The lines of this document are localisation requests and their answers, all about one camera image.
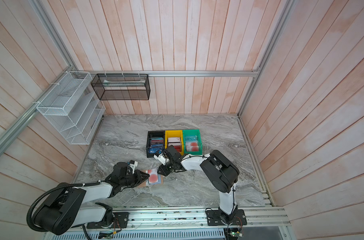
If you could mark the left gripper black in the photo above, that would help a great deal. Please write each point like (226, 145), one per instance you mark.
(138, 173)

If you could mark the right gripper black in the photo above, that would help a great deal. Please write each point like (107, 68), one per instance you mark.
(163, 168)

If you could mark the tan leather card holder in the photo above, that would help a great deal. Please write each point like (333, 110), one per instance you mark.
(144, 183)

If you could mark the white card with red circle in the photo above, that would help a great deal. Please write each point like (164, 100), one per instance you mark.
(154, 178)

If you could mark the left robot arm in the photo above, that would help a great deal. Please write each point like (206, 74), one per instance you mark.
(78, 204)

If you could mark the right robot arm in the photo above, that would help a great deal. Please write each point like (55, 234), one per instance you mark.
(221, 172)

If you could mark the red and white cards stack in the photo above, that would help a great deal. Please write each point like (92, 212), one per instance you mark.
(176, 143)

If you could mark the clear cards with red circles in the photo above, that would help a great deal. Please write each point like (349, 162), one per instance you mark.
(191, 144)

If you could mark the black plastic bin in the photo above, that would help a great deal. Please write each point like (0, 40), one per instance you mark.
(153, 134)

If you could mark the yellow plastic bin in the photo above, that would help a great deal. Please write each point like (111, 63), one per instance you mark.
(174, 133)

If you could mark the green plastic bin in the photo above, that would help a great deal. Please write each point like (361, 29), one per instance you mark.
(193, 133)

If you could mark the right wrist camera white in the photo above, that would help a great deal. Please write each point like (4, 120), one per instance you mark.
(161, 157)

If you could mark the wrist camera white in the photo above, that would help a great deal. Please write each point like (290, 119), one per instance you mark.
(161, 157)
(133, 165)

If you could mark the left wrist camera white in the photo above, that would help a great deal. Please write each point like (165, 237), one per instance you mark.
(133, 165)

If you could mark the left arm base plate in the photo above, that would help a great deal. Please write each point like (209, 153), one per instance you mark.
(118, 220)

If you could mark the aluminium front rail frame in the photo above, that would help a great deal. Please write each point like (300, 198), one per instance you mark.
(188, 223)

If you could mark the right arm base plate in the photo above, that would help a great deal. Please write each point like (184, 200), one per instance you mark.
(220, 218)

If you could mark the black wire mesh basket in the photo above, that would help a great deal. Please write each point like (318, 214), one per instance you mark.
(119, 87)

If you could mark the white wire mesh shelf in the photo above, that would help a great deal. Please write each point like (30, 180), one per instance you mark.
(72, 109)

